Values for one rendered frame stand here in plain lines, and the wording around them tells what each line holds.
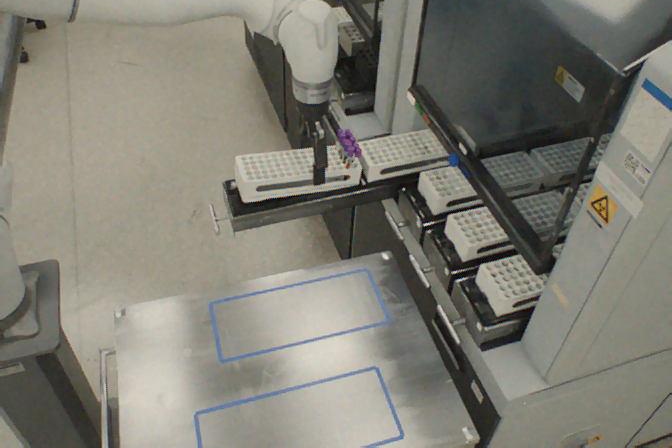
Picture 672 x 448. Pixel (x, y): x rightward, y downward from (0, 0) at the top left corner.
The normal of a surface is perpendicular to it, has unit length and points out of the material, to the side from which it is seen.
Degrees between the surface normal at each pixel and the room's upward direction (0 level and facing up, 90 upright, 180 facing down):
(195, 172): 0
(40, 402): 90
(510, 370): 0
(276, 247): 0
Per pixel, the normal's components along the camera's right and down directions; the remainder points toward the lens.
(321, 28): 0.43, 0.40
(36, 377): 0.32, 0.67
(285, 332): 0.04, -0.72
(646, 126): -0.95, 0.20
